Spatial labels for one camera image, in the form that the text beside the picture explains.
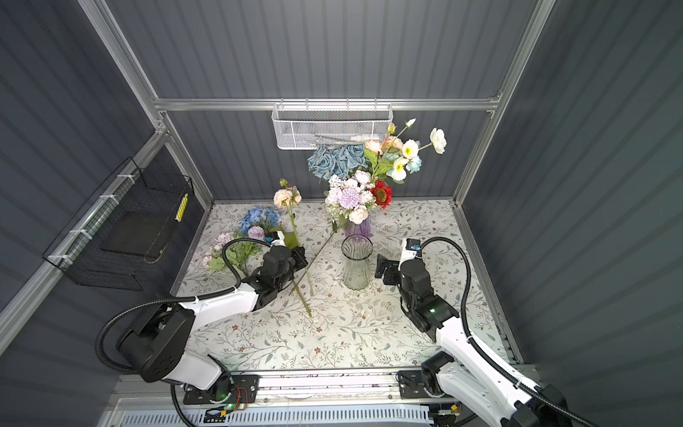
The white wire mesh basket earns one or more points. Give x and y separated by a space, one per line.
310 127

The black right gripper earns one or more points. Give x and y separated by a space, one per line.
383 264

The light blue flower stem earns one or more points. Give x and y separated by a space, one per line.
407 165

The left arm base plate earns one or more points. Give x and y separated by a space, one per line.
233 391

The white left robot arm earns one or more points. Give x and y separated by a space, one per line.
155 344

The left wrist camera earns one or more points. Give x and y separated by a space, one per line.
276 238

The mixed flower bouquet pile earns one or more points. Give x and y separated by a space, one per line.
241 251

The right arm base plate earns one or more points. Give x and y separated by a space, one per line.
411 386

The blue purple glass vase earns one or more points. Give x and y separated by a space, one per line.
362 229

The clear ribbed glass vase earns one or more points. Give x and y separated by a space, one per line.
357 272

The peach pink rose stem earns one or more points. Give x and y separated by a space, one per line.
391 141

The aluminium front rail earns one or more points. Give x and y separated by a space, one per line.
366 385

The white small flower stem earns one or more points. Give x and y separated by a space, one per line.
411 148

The red sunflower stem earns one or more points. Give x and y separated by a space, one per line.
383 194

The lilac white mixed bouquet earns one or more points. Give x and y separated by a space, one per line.
349 199

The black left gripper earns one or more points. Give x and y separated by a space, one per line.
297 254

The black wire wall basket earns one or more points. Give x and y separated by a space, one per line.
125 240

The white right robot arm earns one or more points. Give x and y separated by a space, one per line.
458 346

